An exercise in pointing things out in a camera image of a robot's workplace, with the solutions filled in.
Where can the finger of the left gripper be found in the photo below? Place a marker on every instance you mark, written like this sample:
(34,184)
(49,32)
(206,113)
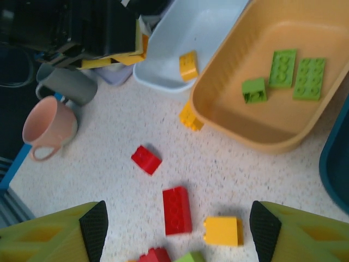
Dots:
(122,32)
(90,41)

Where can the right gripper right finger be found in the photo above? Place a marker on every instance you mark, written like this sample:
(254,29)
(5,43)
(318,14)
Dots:
(300,240)

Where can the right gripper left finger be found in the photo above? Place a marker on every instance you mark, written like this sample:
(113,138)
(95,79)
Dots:
(54,240)

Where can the yellow lego brick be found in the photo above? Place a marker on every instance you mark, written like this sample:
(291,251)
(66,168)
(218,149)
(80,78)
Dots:
(189,116)
(188,65)
(223,230)

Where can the white plastic container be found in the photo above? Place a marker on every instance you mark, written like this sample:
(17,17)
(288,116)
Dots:
(196,27)

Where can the teal plastic container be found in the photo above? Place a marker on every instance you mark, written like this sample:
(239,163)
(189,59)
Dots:
(338,152)

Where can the small green lego brick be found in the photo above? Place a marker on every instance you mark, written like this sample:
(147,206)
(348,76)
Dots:
(191,258)
(255,91)

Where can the orange plastic container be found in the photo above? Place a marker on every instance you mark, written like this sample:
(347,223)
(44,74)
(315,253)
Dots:
(272,122)

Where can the sloped red lego brick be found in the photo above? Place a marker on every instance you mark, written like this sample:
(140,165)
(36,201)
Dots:
(145,159)

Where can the long red lego brick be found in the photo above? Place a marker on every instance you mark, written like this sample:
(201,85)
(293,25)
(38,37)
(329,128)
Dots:
(177,210)

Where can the long green lego brick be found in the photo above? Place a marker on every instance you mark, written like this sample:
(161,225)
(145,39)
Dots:
(309,79)

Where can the grey mug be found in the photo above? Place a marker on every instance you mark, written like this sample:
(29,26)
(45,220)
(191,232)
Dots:
(68,84)

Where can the pink mug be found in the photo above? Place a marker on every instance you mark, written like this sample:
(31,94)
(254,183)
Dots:
(49,125)

